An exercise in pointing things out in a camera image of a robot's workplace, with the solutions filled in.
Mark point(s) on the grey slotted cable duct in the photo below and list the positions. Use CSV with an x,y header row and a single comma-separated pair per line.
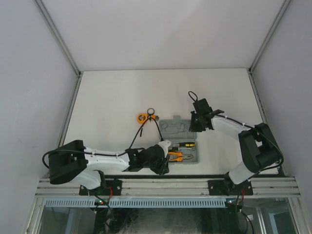
x,y
138,202

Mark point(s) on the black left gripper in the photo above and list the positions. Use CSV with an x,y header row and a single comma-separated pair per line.
x,y
163,168

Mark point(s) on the orange hex key set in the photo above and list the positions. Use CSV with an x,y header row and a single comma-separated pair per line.
x,y
154,117

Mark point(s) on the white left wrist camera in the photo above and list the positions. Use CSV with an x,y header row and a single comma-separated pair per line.
x,y
166,146

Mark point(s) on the long black yellow screwdriver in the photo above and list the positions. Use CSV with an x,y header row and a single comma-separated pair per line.
x,y
185,144

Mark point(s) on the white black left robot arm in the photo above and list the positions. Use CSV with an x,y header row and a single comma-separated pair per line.
x,y
76,163

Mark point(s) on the right aluminium frame post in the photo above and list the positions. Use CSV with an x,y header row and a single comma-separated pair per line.
x,y
276,22

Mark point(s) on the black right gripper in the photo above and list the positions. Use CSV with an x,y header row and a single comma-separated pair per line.
x,y
193,127

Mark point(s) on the aluminium frame post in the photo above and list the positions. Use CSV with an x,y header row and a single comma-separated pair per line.
x,y
276,22
46,16

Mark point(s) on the orange tape measure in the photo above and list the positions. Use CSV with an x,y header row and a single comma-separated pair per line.
x,y
141,118

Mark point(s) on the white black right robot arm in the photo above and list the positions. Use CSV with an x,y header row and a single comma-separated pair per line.
x,y
259,149

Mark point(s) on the left aluminium frame post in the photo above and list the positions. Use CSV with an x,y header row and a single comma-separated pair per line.
x,y
46,16

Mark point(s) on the aluminium front rail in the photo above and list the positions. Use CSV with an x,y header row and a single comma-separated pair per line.
x,y
267,187

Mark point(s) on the grey plastic tool case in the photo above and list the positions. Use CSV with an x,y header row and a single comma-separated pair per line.
x,y
176,130

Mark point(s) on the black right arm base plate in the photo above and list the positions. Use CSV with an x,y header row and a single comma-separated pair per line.
x,y
219,187

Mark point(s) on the orange black pliers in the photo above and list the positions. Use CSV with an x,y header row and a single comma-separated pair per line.
x,y
179,156

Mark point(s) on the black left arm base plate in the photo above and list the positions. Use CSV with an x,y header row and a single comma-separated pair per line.
x,y
113,187

